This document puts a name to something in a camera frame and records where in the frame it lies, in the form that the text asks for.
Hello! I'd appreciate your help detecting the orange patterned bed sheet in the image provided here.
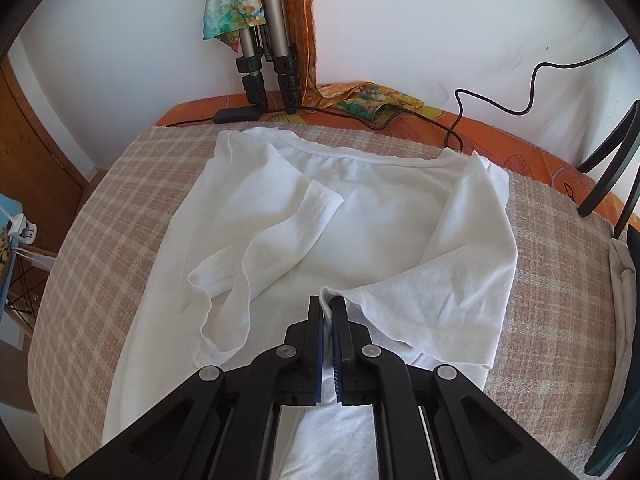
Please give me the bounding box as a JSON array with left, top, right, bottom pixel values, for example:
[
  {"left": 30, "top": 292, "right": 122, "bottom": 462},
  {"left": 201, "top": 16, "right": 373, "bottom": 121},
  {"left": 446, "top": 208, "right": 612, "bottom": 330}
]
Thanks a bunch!
[{"left": 154, "top": 82, "right": 627, "bottom": 235}]

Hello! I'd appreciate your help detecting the beige plaid blanket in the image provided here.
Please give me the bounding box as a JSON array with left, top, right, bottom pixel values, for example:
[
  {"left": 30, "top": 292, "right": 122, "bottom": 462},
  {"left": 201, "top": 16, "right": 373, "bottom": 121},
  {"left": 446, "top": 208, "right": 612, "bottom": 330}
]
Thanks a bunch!
[{"left": 26, "top": 122, "right": 617, "bottom": 480}]

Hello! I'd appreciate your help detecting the wooden door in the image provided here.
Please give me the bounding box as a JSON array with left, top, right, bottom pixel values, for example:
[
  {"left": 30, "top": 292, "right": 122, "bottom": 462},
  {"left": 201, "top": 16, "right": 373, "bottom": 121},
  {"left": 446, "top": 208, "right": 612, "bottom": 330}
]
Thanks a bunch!
[{"left": 0, "top": 62, "right": 101, "bottom": 257}]

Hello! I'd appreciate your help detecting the orange patterned cloth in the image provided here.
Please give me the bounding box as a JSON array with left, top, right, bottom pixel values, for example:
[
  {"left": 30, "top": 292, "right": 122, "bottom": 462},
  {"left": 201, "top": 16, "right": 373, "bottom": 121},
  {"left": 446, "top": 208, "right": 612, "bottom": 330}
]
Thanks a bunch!
[{"left": 280, "top": 0, "right": 426, "bottom": 122}]

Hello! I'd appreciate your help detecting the dark green cloth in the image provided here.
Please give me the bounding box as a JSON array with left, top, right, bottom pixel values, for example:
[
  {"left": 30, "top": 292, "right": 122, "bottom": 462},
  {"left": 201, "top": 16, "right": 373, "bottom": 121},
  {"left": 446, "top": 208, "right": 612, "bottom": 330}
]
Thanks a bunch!
[{"left": 584, "top": 396, "right": 640, "bottom": 478}]

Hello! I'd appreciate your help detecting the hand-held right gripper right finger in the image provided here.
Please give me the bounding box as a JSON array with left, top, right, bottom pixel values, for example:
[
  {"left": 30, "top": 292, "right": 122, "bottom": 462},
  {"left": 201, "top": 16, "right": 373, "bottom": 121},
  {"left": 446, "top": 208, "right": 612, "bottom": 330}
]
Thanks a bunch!
[{"left": 332, "top": 298, "right": 566, "bottom": 480}]

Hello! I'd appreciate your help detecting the black power adapter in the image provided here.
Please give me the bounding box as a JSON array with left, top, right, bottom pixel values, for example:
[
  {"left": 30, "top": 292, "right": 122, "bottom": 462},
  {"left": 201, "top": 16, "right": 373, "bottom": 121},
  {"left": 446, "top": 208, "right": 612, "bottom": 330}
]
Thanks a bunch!
[{"left": 214, "top": 106, "right": 262, "bottom": 123}]

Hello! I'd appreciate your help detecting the white plug adapter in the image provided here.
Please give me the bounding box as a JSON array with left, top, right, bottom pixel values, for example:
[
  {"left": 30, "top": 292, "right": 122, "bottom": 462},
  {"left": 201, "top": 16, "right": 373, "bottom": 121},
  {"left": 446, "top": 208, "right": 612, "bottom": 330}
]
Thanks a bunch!
[{"left": 9, "top": 213, "right": 40, "bottom": 245}]

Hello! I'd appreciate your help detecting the black power cable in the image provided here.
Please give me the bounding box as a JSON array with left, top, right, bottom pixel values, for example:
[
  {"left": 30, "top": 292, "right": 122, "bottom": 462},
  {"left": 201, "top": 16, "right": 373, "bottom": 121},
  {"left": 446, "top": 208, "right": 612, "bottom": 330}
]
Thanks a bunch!
[{"left": 165, "top": 35, "right": 632, "bottom": 152}]

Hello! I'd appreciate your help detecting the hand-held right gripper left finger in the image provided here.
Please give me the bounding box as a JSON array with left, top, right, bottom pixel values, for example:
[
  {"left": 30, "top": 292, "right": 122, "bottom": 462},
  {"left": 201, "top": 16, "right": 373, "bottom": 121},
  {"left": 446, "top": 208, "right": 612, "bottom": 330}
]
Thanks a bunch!
[{"left": 65, "top": 295, "right": 326, "bottom": 480}]

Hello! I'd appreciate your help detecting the silver tripod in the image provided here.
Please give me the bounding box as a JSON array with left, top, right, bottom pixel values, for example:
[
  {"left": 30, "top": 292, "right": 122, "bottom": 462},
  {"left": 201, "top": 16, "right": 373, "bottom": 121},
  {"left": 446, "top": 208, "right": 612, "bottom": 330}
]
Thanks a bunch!
[{"left": 235, "top": 0, "right": 303, "bottom": 114}]

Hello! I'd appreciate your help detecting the colourful floral scarf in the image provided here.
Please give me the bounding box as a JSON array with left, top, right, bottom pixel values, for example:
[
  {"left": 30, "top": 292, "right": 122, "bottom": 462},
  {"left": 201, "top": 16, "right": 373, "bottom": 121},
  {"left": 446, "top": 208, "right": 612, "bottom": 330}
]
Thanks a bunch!
[{"left": 202, "top": 0, "right": 267, "bottom": 54}]

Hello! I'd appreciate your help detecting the white folded cloth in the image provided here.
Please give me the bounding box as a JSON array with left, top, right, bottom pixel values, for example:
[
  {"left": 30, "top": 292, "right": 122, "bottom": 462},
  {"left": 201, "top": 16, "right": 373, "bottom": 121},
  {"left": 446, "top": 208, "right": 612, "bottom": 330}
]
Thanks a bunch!
[{"left": 593, "top": 227, "right": 640, "bottom": 458}]

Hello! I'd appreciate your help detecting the white t-shirt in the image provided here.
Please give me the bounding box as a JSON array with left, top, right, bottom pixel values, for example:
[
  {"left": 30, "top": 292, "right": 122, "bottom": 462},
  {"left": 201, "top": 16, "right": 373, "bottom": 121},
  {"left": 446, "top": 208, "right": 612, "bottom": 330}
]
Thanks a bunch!
[{"left": 102, "top": 127, "right": 518, "bottom": 480}]

